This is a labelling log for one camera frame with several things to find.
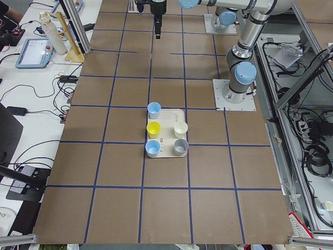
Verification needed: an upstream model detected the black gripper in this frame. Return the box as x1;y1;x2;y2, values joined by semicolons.
150;0;167;39

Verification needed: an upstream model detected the light blue cup far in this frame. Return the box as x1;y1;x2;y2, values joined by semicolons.
147;102;161;119

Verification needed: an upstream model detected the light blue cup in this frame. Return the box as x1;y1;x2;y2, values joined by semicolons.
147;102;161;119
145;140;161;157

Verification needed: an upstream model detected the yellow plastic cup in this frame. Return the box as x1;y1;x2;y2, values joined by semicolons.
146;121;161;139

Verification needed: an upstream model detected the cream white plastic cup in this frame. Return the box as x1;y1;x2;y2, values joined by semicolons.
173;121;188;138

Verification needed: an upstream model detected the light blue cup near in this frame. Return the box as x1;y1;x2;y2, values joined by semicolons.
145;140;161;157

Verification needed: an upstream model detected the grey plastic cup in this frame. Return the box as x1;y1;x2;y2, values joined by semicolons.
174;139;189;156

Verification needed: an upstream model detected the wooden rack stand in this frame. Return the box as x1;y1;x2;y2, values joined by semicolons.
48;11;84;63

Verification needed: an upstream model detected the white plastic tray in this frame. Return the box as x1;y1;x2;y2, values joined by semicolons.
147;109;187;158

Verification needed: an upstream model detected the beige water bottle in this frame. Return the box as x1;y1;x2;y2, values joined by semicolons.
39;11;67;55

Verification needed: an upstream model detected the blue teach pendant tablet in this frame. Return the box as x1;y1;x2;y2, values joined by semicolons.
15;39;53;69

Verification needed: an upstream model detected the crumpled white paper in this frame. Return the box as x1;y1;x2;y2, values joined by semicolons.
272;42;303;69

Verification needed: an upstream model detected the black power adapter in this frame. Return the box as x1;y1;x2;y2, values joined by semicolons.
6;106;28;116

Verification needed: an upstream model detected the black monitor stand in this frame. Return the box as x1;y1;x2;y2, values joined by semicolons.
0;103;50;203

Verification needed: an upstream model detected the aluminium frame post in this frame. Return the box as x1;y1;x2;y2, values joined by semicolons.
59;0;92;54

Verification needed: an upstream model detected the black cable bundle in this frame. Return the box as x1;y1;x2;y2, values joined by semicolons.
301;142;333;178

